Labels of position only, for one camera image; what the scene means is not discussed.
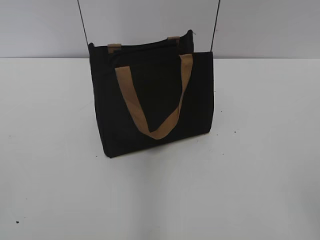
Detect black tote bag tan handles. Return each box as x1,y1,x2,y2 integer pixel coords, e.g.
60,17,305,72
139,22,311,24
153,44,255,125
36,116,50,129
88,30,214,158

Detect thin black right cord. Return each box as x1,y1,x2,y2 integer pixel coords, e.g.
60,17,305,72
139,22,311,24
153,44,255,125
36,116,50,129
210,0,222,52

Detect thin black cord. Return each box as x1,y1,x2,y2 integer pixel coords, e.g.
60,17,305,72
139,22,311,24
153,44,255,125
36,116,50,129
210,0,222,52
76,0,91,47

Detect thin black left cord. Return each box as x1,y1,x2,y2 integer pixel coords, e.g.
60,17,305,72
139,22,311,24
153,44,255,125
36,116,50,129
76,0,91,47

